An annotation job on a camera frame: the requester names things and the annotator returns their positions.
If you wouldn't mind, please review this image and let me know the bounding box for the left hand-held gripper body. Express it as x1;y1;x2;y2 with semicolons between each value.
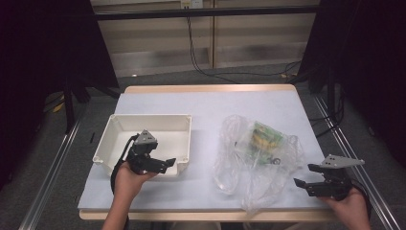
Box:
126;128;161;175

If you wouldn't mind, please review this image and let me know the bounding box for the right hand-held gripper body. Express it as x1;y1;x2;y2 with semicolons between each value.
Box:
314;154;366;201

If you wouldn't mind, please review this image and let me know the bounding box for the white plastic box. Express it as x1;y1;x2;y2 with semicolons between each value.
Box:
92;113;193;178

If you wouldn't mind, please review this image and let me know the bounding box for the green snack packet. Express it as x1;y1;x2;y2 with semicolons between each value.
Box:
237;121;285;166

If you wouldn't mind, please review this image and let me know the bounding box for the clear plastic bag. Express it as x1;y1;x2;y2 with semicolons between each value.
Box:
213;114;305;215

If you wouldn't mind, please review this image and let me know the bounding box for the person's right hand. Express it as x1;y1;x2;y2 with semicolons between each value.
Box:
319;187;372;224

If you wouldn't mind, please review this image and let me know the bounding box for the person's left hand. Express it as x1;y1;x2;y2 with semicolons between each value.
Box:
113;162;157;205

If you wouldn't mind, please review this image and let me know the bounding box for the black stand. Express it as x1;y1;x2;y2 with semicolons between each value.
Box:
61;79;122;135

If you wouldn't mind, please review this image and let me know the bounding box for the black curtain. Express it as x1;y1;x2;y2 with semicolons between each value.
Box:
0;0;120;193
298;0;406;169

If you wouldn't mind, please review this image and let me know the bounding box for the black horizontal bar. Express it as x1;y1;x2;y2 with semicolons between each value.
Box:
95;5;320;21

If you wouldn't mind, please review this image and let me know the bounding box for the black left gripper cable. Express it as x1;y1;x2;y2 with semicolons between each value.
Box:
109;134;139;196

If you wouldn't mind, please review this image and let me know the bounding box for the metal floor rail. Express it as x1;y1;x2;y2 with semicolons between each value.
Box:
18;117;82;230
313;95;402;230

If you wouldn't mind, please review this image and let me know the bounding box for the long black floor cable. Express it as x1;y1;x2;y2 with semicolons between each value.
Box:
186;16;303;84

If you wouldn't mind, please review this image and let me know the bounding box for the white wall socket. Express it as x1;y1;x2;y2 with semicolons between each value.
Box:
180;0;205;10

